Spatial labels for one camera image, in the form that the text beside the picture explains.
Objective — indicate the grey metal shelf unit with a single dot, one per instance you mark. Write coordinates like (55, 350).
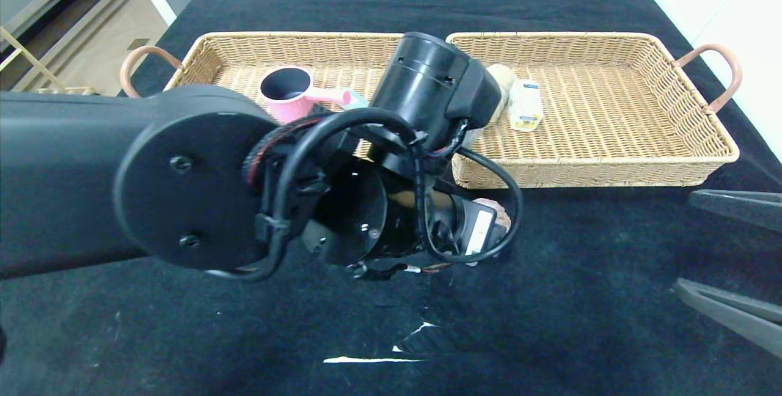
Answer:
(36, 11)

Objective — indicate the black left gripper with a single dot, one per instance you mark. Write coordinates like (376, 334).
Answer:
(481, 231)

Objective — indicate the light wooden slatted rack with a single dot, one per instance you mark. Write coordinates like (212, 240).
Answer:
(67, 90)

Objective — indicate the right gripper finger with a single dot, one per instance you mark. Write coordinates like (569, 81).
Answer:
(751, 208)
(745, 319)

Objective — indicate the clear plastic knife case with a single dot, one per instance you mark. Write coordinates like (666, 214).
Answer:
(357, 101)

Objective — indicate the rectangular wicker basket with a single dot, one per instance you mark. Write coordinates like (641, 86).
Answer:
(611, 115)
(244, 57)

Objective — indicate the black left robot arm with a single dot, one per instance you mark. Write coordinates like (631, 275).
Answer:
(61, 182)

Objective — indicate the small white drink carton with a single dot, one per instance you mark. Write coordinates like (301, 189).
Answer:
(525, 106)

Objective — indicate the orange striped bread roll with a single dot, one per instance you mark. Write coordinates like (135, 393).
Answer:
(504, 78)

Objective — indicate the round pinkish cream puff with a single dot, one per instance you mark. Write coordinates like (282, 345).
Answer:
(500, 211)

